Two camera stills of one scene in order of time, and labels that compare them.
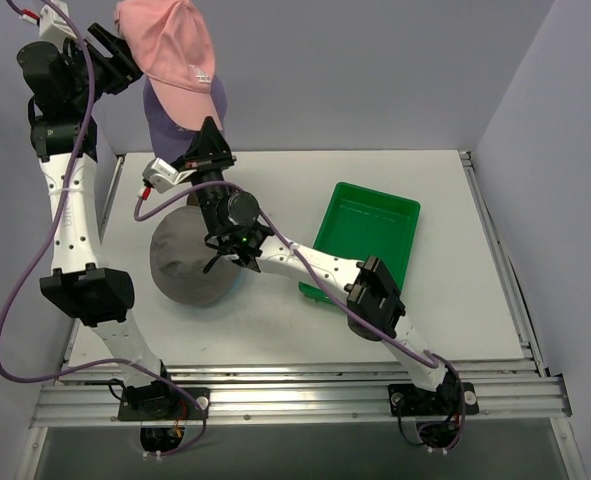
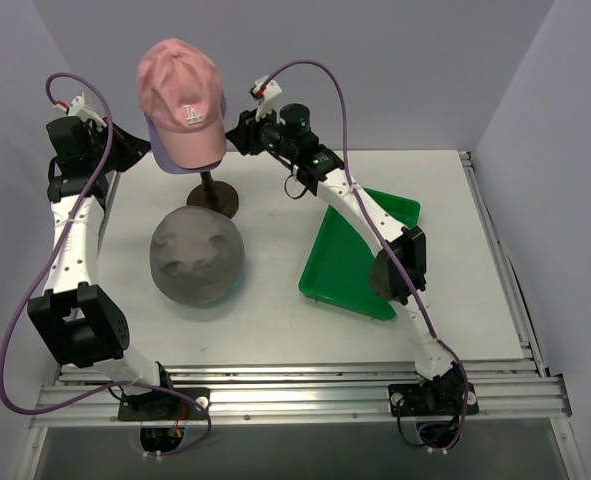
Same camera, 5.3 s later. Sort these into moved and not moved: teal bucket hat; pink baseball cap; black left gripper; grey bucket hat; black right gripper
Moved: pink baseball cap; black right gripper; black left gripper
Not moved: grey bucket hat; teal bucket hat
